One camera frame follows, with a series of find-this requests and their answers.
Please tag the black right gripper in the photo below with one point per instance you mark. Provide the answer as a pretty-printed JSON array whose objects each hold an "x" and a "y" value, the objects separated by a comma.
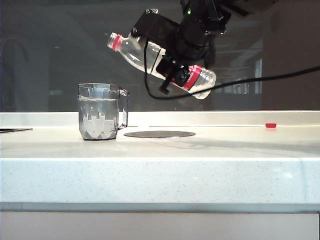
[{"x": 192, "y": 42}]

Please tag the clear plastic water bottle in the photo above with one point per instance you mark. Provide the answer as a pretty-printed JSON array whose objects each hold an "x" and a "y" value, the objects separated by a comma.
[{"x": 130, "y": 50}]

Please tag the clear faceted glass mug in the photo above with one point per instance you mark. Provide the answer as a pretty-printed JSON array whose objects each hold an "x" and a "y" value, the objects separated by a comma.
[{"x": 100, "y": 120}]

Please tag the red bottle cap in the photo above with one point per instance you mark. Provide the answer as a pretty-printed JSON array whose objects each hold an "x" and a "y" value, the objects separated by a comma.
[{"x": 271, "y": 125}]

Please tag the round dark countertop disc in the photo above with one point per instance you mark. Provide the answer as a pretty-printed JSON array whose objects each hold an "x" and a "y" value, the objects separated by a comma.
[{"x": 160, "y": 134}]

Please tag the white cabinet front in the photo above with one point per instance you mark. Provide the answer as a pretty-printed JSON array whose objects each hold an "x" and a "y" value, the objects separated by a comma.
[{"x": 160, "y": 226}]

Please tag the black kitchen sink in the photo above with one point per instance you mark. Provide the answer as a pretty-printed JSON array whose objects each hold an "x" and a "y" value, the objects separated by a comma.
[{"x": 12, "y": 130}]

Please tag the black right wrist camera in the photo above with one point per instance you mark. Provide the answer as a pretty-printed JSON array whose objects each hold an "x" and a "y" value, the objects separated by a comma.
[{"x": 157, "y": 27}]

